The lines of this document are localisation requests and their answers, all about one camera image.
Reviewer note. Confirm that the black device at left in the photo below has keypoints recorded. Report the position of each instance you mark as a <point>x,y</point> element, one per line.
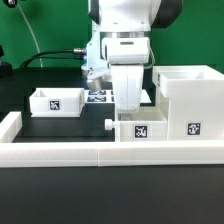
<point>5,67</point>

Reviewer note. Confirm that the white rear drawer tray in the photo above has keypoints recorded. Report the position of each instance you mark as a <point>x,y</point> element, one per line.
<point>57,102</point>

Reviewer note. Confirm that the white sheet with markers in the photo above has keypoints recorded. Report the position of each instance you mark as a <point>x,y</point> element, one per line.
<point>107,96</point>

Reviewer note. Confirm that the white U-shaped boundary frame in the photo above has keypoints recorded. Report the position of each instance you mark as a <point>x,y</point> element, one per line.
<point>99,154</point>

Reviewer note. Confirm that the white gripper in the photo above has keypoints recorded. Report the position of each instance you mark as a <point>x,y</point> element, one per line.
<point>127,86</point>

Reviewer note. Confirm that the white front drawer tray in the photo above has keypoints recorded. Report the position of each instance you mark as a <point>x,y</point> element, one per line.
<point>148,124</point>

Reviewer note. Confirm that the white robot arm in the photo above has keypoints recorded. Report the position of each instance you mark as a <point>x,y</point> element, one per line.
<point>119,49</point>

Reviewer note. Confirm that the black raised platform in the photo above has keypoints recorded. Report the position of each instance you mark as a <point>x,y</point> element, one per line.
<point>89,127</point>

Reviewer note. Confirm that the white drawer cabinet box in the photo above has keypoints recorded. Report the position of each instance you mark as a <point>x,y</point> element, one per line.
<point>192,100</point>

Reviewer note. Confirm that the white drawer tray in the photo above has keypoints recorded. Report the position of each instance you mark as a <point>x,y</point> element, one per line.
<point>57,102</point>
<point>148,124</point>

